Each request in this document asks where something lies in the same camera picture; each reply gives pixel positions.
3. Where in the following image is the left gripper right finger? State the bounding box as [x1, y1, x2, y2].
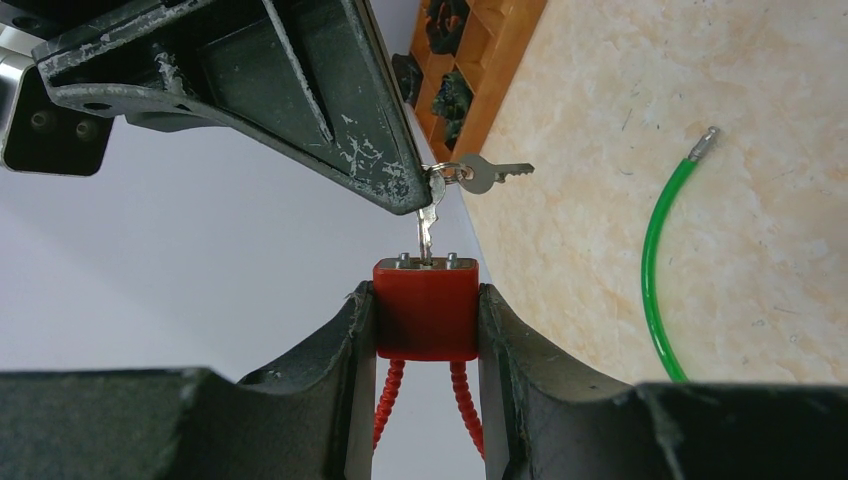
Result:
[478, 284, 847, 479]

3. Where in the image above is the red cable padlock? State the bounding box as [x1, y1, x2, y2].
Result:
[373, 253, 485, 456]

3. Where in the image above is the silver key pair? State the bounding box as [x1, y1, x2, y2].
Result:
[416, 153, 535, 265]

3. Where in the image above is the dark green flower right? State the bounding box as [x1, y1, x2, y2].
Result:
[430, 71, 473, 150]

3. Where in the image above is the green cable lock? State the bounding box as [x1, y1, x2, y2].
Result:
[640, 126, 721, 383]

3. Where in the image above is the dark green flower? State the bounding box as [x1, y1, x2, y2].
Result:
[430, 71, 473, 150]
[391, 54, 424, 107]

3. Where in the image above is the dark green flower left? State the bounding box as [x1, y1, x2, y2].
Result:
[391, 54, 424, 107]

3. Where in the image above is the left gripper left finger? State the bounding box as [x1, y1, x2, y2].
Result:
[1, 281, 376, 479]

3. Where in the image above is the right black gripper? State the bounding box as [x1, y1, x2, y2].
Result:
[1, 1, 116, 177]

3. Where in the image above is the dark orange flower centre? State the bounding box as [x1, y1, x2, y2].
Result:
[425, 0, 471, 55]

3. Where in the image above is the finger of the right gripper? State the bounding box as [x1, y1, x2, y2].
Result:
[33, 1, 431, 215]

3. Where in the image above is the orange wooden compartment tray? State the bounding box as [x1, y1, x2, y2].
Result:
[408, 1, 547, 162]

